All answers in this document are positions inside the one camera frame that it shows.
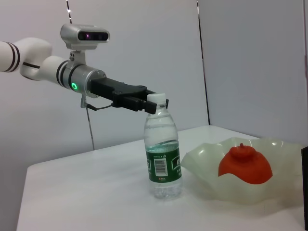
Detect left gripper cable with plug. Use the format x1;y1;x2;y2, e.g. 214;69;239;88
80;95;115;112

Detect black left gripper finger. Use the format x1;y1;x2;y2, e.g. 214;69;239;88
125;97;157;114
145;89;170;108

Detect black mesh pen holder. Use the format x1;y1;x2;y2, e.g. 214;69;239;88
300;145;308;231

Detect green glass fruit plate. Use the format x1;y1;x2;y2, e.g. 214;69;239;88
180;136;304;205

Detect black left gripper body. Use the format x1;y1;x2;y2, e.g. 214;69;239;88
90;77;149;111

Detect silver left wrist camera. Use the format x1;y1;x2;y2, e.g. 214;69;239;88
60;23;111;67

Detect clear green-label water bottle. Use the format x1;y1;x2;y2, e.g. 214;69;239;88
143;92;183;200

